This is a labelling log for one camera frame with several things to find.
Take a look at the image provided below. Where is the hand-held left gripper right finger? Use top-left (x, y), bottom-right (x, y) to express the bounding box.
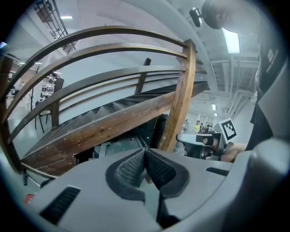
top-left (145, 148), bottom-right (234, 230)

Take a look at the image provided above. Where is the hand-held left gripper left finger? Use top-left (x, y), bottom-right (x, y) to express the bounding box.
top-left (28, 148), bottom-right (164, 232)

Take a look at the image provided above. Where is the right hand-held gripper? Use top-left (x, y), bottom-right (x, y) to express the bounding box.
top-left (176, 117), bottom-right (238, 162)

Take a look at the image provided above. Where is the brown wooden staircase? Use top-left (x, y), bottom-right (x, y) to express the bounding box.
top-left (0, 25), bottom-right (210, 180)

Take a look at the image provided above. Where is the black thin-legged chair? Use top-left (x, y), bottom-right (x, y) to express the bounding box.
top-left (34, 108), bottom-right (52, 134)

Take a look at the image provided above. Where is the long ceiling light panel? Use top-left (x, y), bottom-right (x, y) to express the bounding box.
top-left (222, 27), bottom-right (241, 54)

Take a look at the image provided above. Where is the black coat stand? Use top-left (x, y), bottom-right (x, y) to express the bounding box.
top-left (29, 63), bottom-right (44, 112)

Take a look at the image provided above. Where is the person's head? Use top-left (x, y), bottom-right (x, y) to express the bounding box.
top-left (201, 0), bottom-right (234, 30)

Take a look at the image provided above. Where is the black vacuum hose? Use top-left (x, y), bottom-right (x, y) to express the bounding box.
top-left (40, 178), bottom-right (56, 189)

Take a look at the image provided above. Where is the white display wall board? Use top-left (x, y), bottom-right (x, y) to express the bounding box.
top-left (40, 76), bottom-right (56, 101)

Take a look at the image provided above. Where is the black head-mounted camera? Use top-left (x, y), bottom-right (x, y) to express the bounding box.
top-left (189, 7), bottom-right (204, 28)

